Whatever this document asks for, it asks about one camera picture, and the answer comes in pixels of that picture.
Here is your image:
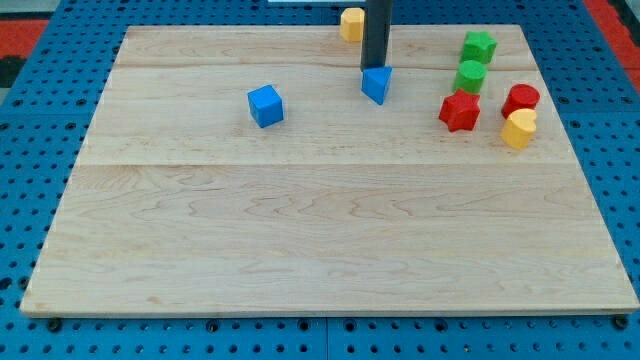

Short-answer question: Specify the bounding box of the blue triangular prism block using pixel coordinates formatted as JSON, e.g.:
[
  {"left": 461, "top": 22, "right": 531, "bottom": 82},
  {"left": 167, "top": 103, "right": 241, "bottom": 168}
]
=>
[{"left": 361, "top": 66, "right": 393, "bottom": 105}]

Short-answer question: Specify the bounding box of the blue cube block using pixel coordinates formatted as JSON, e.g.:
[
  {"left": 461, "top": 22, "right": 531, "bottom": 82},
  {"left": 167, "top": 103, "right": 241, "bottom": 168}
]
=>
[{"left": 247, "top": 85, "right": 284, "bottom": 128}]

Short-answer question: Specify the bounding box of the light wooden board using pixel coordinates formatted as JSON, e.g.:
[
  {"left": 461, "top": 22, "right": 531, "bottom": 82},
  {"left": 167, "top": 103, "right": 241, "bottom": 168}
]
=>
[{"left": 21, "top": 25, "right": 639, "bottom": 318}]

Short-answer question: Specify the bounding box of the red star block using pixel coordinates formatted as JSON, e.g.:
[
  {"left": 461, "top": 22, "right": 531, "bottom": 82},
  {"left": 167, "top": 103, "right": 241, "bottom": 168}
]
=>
[{"left": 438, "top": 88, "right": 480, "bottom": 132}]

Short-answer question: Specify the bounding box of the yellow hexagonal block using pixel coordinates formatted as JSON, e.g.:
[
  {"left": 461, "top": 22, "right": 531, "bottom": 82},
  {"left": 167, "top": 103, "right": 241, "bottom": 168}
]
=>
[{"left": 339, "top": 7, "right": 365, "bottom": 42}]

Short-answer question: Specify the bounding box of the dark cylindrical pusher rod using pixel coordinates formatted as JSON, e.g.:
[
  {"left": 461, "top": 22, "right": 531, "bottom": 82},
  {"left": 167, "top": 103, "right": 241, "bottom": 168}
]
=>
[{"left": 360, "top": 0, "right": 394, "bottom": 71}]

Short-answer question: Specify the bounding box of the green cylinder block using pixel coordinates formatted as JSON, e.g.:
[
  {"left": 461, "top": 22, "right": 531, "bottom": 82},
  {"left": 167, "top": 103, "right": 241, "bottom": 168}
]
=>
[{"left": 452, "top": 60, "right": 487, "bottom": 94}]

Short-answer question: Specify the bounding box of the yellow heart block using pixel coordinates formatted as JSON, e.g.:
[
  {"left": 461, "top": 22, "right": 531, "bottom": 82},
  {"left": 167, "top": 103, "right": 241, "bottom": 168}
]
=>
[{"left": 500, "top": 108, "right": 537, "bottom": 150}]

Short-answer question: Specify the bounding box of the green star block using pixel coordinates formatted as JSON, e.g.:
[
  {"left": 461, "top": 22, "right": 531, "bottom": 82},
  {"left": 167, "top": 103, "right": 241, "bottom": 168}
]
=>
[{"left": 460, "top": 31, "right": 498, "bottom": 64}]

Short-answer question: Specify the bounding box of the red cylinder block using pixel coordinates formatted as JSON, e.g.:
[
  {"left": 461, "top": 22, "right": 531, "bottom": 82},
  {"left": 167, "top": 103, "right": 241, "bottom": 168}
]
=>
[{"left": 501, "top": 84, "right": 541, "bottom": 119}]

